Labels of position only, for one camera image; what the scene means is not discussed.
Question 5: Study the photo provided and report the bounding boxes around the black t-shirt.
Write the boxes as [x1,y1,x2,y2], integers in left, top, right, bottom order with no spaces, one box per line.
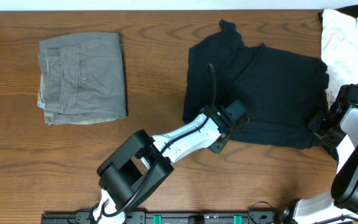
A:
[182,20,329,149]

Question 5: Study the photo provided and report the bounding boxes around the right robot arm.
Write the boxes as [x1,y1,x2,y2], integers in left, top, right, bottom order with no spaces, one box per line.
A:
[283,106,358,223]

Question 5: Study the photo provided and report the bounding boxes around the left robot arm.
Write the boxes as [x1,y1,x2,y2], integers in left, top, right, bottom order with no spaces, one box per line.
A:
[89,101,248,223]

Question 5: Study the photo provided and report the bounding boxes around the white garment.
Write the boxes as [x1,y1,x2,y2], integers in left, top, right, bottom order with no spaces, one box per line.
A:
[321,9,358,106]

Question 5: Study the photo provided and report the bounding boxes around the folded grey khaki pants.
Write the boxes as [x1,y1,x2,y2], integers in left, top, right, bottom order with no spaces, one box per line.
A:
[37,32,127,125]

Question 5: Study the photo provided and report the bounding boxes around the small black cable loop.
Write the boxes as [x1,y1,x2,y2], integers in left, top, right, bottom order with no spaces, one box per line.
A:
[247,200,276,224]

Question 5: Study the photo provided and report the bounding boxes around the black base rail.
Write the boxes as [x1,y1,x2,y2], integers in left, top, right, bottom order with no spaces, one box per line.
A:
[41,211,277,224]

